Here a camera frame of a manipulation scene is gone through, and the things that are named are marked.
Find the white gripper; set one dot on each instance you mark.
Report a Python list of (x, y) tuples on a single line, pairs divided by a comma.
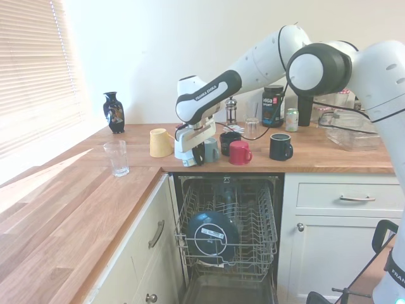
[(197, 134)]

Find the white mug with print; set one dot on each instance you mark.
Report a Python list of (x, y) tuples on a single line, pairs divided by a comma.
[(185, 160)]

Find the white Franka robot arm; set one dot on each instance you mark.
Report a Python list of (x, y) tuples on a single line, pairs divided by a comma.
[(259, 63)]

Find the grey mug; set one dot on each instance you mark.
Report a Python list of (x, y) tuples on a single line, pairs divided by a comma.
[(210, 150)]

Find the navy mug with print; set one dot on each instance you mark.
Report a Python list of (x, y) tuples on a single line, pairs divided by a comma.
[(228, 144)]

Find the red mug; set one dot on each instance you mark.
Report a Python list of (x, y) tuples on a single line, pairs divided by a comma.
[(239, 153)]

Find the yellow mug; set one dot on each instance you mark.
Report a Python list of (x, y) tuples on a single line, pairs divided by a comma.
[(159, 142)]

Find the plain navy mug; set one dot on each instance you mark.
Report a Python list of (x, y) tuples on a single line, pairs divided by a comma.
[(279, 147)]

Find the stainless dishwasher door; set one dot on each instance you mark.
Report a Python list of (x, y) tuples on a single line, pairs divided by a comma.
[(228, 289)]

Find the red white sachet packets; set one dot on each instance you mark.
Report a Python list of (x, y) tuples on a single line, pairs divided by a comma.
[(234, 128)]

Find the glass french press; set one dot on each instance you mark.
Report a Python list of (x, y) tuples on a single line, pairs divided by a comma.
[(231, 111)]

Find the upturned clear glass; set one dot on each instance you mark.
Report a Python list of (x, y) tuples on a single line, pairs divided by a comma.
[(252, 128)]

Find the dark teal bowl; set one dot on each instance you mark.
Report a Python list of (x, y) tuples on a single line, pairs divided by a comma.
[(212, 234)]

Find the faceted clear drinking glass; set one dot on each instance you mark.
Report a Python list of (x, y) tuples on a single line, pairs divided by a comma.
[(116, 158)]

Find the black protein powder tub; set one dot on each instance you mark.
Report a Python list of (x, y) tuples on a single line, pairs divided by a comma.
[(272, 107)]

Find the dark blue painted vase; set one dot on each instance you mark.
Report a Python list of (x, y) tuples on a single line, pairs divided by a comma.
[(113, 111)]

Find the silver green drink can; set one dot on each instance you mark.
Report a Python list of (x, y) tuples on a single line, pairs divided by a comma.
[(292, 120)]

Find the round metal cabinet knob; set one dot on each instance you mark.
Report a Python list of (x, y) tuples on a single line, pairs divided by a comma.
[(300, 226), (151, 298)]

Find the jar with red lid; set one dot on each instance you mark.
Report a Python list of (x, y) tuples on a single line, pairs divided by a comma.
[(343, 98)]

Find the clear plastic lidded container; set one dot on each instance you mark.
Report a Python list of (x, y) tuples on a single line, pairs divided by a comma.
[(354, 133)]

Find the wide window blind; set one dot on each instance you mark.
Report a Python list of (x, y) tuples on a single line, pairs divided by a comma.
[(31, 79)]

